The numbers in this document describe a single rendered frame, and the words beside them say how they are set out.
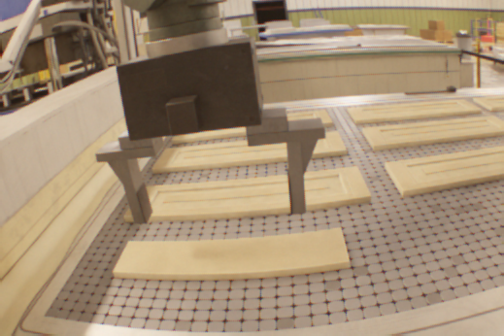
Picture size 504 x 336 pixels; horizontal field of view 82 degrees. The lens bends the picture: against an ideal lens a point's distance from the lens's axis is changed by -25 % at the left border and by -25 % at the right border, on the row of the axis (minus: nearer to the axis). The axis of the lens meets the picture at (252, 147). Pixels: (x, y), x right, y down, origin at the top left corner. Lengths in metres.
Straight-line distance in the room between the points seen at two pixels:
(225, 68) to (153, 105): 0.13
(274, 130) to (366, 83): 3.90
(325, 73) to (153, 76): 3.85
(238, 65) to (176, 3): 0.14
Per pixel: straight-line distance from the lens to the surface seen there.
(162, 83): 0.58
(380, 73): 4.51
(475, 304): 0.68
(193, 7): 0.57
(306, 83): 4.36
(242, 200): 0.99
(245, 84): 0.56
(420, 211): 0.91
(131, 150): 0.67
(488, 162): 1.17
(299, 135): 0.62
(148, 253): 0.84
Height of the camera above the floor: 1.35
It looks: 20 degrees down
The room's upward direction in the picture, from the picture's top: 8 degrees counter-clockwise
